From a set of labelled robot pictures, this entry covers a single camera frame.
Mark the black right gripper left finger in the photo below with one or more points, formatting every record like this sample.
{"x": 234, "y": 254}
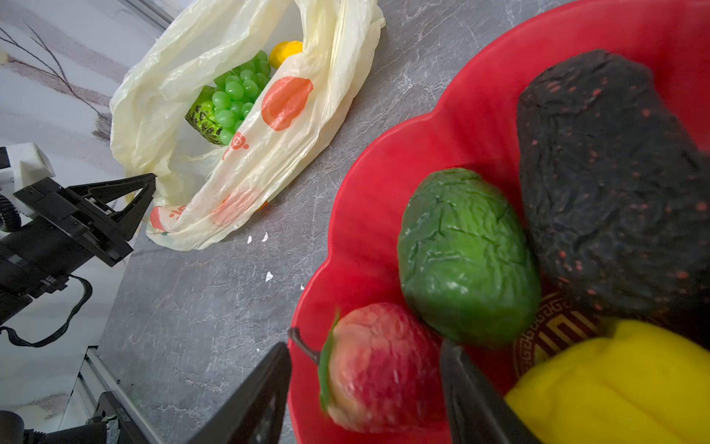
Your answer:
{"x": 256, "y": 410}

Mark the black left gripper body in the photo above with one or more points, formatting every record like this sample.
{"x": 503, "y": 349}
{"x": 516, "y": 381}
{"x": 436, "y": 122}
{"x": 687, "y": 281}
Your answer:
{"x": 71, "y": 226}

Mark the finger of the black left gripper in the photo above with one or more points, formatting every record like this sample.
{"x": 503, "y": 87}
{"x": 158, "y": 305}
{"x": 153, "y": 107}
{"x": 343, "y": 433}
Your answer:
{"x": 124, "y": 201}

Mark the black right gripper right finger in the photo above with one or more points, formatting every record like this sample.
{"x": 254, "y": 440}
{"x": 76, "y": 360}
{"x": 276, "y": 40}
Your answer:
{"x": 477, "y": 413}

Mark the pale yellow plastic bag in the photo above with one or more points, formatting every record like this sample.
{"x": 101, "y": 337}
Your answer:
{"x": 206, "y": 191}

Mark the red fake fruit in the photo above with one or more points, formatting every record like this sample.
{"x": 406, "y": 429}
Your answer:
{"x": 378, "y": 371}

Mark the light green bumpy fake fruit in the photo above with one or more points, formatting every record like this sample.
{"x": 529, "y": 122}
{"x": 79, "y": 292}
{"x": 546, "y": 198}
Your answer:
{"x": 202, "y": 115}

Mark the green fake vegetable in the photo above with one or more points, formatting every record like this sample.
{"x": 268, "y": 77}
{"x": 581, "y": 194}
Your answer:
{"x": 465, "y": 264}

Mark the yellow fake lemon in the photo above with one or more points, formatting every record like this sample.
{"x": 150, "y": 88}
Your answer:
{"x": 637, "y": 384}

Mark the dark brown fake fruit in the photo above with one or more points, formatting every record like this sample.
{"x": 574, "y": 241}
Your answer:
{"x": 616, "y": 193}

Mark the red flower-shaped bowl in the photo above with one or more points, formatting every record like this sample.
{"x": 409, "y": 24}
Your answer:
{"x": 474, "y": 126}

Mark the green fake grapes bunch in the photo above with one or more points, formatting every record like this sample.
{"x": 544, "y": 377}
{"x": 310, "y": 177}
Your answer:
{"x": 238, "y": 90}

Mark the yellow fake banana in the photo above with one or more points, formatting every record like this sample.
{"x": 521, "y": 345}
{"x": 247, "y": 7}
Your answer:
{"x": 282, "y": 52}

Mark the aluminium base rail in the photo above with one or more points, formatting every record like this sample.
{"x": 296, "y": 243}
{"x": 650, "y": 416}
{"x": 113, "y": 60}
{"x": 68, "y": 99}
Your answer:
{"x": 98, "y": 393}

